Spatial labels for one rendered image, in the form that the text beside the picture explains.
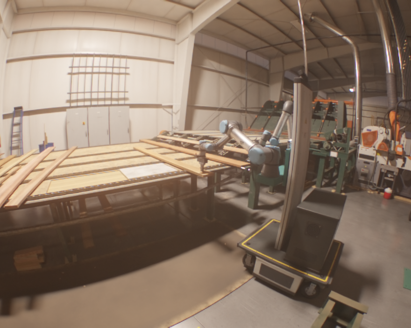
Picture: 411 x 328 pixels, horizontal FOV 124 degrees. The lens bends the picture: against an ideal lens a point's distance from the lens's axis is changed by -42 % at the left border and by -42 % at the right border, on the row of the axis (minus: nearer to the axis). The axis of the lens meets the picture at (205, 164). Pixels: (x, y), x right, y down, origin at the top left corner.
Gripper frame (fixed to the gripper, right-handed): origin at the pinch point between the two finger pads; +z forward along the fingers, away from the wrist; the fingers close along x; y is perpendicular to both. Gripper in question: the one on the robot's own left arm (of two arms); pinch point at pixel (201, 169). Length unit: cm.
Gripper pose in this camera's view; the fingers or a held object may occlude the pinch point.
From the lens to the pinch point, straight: 205.6
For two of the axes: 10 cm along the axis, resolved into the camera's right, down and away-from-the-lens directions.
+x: -6.2, -1.9, 7.6
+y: 7.9, -1.3, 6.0
